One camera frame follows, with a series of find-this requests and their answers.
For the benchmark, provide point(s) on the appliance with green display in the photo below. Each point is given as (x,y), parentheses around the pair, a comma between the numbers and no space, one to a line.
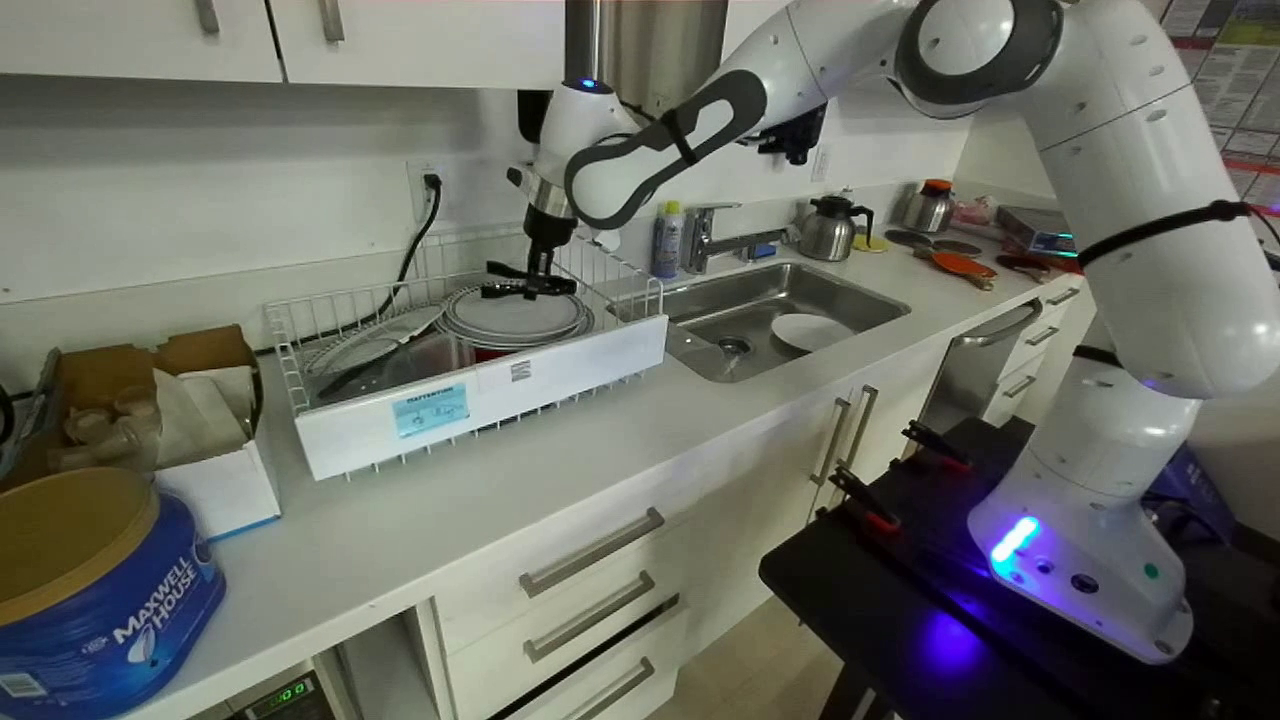
(283,703)

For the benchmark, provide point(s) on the black robot table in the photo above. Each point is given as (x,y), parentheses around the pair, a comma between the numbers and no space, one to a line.
(881,615)

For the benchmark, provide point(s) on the stack of books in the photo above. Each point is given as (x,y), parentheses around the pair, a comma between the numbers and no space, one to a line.
(1035,231)

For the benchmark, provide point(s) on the blue coffee can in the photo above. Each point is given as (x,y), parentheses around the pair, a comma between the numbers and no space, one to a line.
(112,627)

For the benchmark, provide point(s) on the stainless paper towel dispenser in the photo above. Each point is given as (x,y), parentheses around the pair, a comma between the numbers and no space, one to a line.
(641,41)

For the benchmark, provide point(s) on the dark metal pan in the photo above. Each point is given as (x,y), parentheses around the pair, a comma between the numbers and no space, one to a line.
(403,365)

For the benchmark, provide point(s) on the jar with red lid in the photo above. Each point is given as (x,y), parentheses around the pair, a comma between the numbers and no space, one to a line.
(928,210)

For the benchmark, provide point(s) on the white wall outlet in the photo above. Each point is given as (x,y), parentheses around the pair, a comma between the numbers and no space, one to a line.
(418,191)

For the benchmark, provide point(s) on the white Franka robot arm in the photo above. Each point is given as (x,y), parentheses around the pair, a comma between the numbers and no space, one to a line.
(1145,226)

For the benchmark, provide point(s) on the stainless coffee pot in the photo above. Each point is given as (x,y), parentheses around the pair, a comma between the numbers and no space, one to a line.
(831,231)

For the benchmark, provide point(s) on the round glass pan lid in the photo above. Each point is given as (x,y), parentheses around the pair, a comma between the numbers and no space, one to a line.
(504,324)

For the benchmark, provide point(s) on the metal sink strainer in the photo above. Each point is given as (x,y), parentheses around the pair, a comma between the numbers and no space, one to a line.
(724,344)

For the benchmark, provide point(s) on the wall posters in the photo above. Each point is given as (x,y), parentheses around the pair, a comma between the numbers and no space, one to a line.
(1244,82)

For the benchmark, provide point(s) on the open cardboard box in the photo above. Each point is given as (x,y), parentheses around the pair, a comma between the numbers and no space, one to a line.
(106,384)

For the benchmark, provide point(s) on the black red clamp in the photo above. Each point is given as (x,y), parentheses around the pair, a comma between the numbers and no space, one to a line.
(867,507)
(935,444)

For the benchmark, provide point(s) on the black soap dispenser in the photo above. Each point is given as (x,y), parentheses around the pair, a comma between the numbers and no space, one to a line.
(796,138)

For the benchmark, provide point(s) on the white base cabinets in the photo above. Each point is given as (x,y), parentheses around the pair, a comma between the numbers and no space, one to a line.
(744,523)

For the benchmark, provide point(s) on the white plate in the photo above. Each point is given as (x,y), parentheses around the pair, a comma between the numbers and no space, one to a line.
(810,334)

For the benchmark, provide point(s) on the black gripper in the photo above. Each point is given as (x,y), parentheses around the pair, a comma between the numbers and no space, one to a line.
(547,231)

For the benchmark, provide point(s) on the white upper cabinet door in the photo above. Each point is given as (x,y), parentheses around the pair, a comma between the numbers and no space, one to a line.
(106,41)
(426,41)

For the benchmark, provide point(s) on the white cardboard box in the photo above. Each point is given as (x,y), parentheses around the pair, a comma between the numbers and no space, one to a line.
(221,484)

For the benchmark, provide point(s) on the stainless steel sink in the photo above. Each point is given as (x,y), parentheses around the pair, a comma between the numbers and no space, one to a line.
(744,300)

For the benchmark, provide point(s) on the stainless appliance front panel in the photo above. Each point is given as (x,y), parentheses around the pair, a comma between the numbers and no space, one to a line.
(974,373)

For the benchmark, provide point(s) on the black tongs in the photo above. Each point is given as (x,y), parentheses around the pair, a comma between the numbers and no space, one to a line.
(504,285)

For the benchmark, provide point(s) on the chrome faucet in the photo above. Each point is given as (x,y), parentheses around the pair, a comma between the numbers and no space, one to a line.
(703,243)

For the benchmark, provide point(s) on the small dish soap bottle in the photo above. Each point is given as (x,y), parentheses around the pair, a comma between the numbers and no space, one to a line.
(667,244)

